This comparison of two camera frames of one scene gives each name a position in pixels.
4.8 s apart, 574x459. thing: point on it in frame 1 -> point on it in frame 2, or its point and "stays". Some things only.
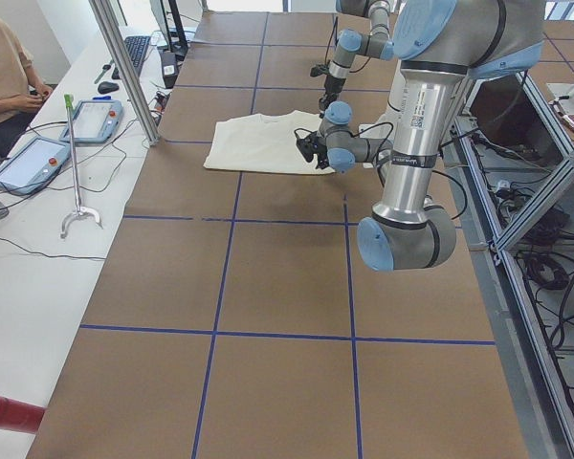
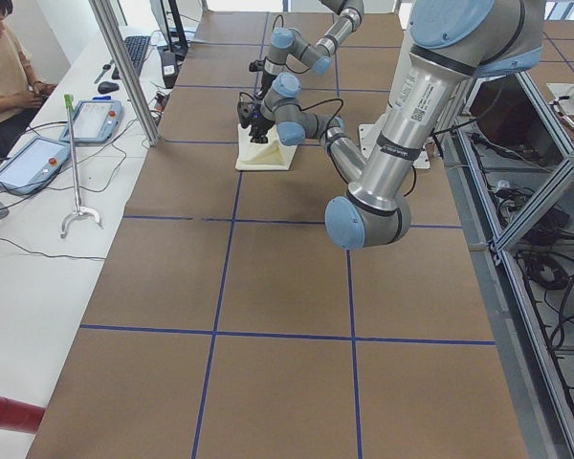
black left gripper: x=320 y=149 -> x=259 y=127
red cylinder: x=4 y=413 stays
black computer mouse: x=107 y=87 stays
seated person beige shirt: x=10 y=93 stays
